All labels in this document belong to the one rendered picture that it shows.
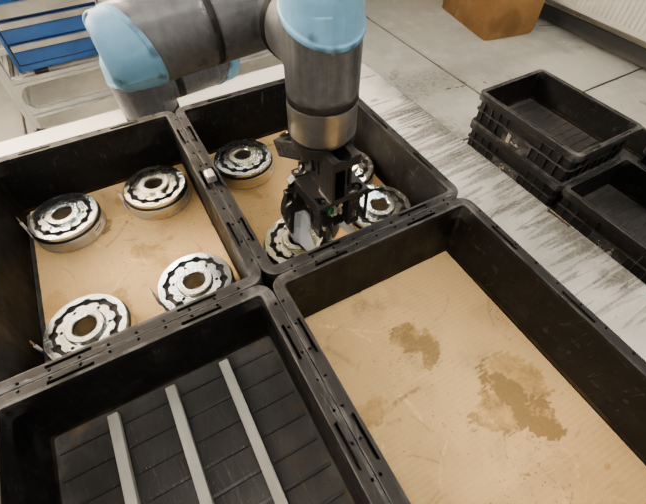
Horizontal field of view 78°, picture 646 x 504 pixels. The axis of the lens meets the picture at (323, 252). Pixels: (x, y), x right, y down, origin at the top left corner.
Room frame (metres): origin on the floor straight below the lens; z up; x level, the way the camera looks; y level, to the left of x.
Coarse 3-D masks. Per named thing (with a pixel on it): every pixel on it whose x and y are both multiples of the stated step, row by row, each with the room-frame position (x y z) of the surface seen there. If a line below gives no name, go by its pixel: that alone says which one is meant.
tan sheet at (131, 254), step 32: (96, 192) 0.51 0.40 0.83; (192, 192) 0.51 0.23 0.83; (128, 224) 0.44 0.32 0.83; (160, 224) 0.44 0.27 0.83; (192, 224) 0.44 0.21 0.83; (64, 256) 0.37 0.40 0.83; (96, 256) 0.37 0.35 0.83; (128, 256) 0.37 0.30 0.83; (160, 256) 0.37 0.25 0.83; (224, 256) 0.37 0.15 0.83; (64, 288) 0.31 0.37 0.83; (96, 288) 0.31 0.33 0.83; (128, 288) 0.31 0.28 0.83
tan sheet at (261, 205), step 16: (272, 144) 0.65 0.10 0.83; (288, 160) 0.60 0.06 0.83; (272, 176) 0.56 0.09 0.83; (288, 176) 0.56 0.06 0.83; (240, 192) 0.51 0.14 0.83; (256, 192) 0.51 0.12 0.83; (272, 192) 0.51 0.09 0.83; (240, 208) 0.47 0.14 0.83; (256, 208) 0.47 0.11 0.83; (272, 208) 0.47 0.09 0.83; (256, 224) 0.44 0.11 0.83; (272, 224) 0.44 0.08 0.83
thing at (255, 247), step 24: (240, 96) 0.66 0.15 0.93; (384, 120) 0.58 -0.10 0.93; (192, 144) 0.52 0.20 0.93; (408, 144) 0.52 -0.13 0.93; (216, 168) 0.46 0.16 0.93; (432, 168) 0.46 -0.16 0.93; (456, 192) 0.41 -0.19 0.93; (240, 216) 0.36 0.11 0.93; (408, 216) 0.36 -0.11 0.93; (336, 240) 0.32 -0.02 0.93; (264, 264) 0.29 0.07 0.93; (288, 264) 0.29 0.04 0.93
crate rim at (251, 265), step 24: (144, 120) 0.58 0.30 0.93; (168, 120) 0.58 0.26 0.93; (48, 144) 0.52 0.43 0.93; (72, 144) 0.52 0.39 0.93; (216, 192) 0.41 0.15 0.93; (240, 240) 0.32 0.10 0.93; (240, 288) 0.25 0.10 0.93; (168, 312) 0.22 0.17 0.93; (192, 312) 0.22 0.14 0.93; (120, 336) 0.19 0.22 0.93; (72, 360) 0.16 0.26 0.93; (0, 384) 0.14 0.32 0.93; (24, 384) 0.14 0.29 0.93
